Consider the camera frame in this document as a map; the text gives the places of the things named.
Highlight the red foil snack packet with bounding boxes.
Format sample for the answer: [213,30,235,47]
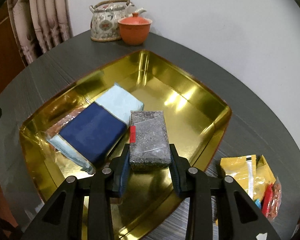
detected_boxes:
[262,184,273,217]

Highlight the orange clear snack packet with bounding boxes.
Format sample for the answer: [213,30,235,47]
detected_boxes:
[268,177,282,221]

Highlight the grey speckled snack block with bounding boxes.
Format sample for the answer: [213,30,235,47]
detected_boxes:
[129,111,171,171]

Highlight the beige curtain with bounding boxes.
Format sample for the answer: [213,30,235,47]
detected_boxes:
[7,0,72,66]

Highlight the yellow snack packet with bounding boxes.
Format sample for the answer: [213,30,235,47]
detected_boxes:
[220,154,276,201]

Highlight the blue and white snack pack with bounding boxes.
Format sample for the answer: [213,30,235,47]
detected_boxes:
[46,84,144,174]

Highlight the patterned ceramic teapot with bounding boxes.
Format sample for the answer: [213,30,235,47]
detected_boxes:
[89,0,147,42]

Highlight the clear bag of peanuts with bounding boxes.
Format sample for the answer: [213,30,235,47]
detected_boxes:
[45,107,84,139]

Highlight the orange lidded ceramic cup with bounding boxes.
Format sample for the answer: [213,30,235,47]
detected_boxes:
[118,12,152,46]

